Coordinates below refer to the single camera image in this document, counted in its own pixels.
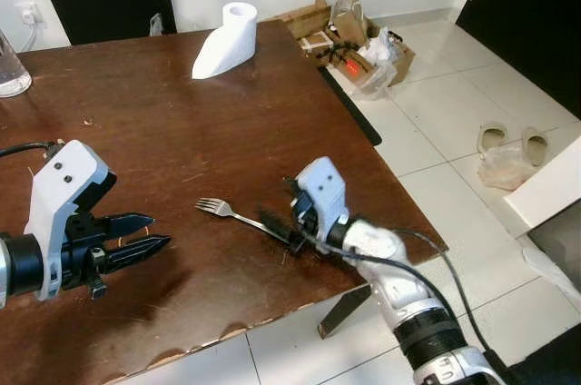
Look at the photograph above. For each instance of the black flat panel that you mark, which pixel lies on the black flat panel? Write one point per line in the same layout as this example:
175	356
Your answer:
91	8

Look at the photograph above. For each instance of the black door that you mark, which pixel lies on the black door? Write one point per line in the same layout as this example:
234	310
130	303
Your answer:
536	13

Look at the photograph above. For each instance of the narrow black floor mat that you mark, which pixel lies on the narrow black floor mat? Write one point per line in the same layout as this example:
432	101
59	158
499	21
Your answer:
354	108

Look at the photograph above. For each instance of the black floor rug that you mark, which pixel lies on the black floor rug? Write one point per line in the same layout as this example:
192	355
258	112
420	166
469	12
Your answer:
554	362

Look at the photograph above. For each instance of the dark brown wooden table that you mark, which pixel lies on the dark brown wooden table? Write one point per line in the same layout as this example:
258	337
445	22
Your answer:
182	131

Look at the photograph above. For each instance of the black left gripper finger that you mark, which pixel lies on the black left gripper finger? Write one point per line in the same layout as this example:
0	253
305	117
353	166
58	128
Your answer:
127	224
136	253

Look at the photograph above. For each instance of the white counter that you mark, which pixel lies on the white counter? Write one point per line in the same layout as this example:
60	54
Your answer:
554	190

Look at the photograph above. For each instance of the beige slipper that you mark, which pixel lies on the beige slipper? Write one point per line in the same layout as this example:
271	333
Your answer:
495	131
536	144

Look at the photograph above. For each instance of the white wall socket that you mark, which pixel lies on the white wall socket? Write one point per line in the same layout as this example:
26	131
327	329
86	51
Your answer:
29	13

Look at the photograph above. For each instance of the white paper towel roll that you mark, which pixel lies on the white paper towel roll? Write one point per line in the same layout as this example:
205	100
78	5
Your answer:
227	44

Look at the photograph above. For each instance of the white plastic bag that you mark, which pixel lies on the white plastic bag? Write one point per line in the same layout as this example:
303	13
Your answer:
381	54

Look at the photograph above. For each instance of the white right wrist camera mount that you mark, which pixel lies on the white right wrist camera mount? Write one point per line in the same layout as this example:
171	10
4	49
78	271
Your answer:
322	190

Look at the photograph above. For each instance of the clear glass water bottle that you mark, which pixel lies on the clear glass water bottle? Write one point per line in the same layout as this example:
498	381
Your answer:
14	72

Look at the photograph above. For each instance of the open brown cardboard box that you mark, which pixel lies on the open brown cardboard box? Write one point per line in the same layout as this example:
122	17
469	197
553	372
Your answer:
309	20

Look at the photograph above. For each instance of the clear plastic floor bag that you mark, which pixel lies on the clear plastic floor bag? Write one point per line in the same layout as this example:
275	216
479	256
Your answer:
504	172

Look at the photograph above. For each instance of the silver metal fork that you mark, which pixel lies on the silver metal fork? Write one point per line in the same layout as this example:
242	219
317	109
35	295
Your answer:
213	208

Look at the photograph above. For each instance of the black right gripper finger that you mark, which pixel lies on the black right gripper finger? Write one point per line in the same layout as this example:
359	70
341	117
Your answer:
275	220
290	241

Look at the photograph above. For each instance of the brown paper bag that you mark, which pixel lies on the brown paper bag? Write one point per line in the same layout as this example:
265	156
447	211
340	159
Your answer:
349	26

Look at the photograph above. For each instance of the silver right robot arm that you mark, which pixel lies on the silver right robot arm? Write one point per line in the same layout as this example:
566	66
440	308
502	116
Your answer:
377	238

